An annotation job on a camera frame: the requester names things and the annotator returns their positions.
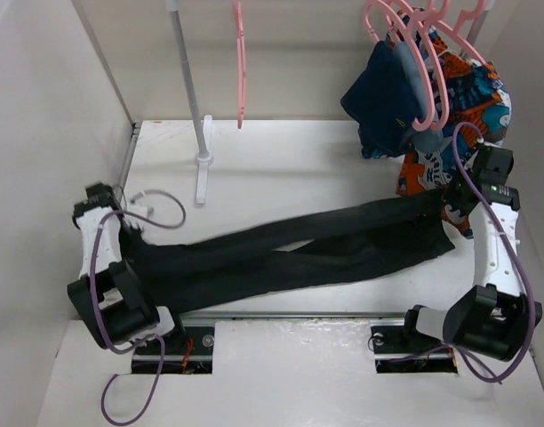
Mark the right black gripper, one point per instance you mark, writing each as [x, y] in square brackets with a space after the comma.
[450, 196]

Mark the black trousers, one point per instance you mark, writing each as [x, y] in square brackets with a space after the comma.
[347, 245]

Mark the pink hanger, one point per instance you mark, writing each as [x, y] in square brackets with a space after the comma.
[391, 11]
[419, 23]
[241, 61]
[456, 32]

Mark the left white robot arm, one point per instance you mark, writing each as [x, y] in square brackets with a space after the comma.
[108, 296]

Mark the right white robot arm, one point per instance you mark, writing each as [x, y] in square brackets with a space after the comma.
[494, 316]

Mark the pink hanger back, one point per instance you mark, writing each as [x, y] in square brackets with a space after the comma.
[456, 32]

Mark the pink hanger front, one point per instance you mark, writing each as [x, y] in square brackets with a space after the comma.
[391, 11]

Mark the colourful patterned shorts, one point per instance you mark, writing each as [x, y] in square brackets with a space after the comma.
[479, 109]

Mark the grey blue garment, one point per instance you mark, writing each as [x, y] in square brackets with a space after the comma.
[427, 141]

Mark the white rack base foot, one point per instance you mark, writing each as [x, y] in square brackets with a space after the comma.
[204, 164]

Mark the grey rack pole left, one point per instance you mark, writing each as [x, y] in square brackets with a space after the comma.
[172, 7]

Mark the grey rack pole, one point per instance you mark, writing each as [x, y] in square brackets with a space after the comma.
[172, 7]
[477, 18]

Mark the navy blue shorts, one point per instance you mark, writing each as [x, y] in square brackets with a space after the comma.
[382, 102]

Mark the grey rack pole right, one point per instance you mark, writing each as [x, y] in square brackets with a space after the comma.
[477, 18]

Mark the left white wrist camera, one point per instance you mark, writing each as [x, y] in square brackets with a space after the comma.
[137, 206]

